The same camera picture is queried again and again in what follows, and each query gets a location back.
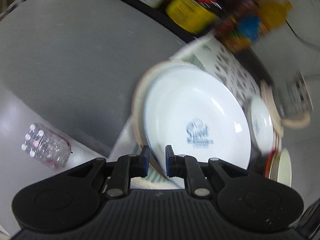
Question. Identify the clear plastic water bottle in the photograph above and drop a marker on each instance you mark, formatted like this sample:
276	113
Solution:
46	145

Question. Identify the yellow tin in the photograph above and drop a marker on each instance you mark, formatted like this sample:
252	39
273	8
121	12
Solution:
190	12

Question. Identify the black metal storage rack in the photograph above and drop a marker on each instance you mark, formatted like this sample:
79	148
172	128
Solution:
155	15

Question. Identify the red and black bowl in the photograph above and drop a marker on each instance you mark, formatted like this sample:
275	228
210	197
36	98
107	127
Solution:
267	166

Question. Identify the plain white plate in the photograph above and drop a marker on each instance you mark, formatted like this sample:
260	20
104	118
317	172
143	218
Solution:
261	120

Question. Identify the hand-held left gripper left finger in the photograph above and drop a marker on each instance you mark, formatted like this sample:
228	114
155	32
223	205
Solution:
146	160

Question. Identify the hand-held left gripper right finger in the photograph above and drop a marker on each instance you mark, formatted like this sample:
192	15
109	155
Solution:
170	160

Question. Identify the white plate with thin rim line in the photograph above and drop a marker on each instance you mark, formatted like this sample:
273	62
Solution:
138	100

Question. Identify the colourful toy bottles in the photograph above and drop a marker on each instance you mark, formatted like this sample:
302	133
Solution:
270	17

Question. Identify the glass jar with beige lid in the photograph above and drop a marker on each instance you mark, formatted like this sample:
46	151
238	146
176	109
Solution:
292	97

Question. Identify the white plate with blue print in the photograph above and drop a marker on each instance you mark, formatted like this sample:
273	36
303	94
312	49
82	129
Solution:
195	105

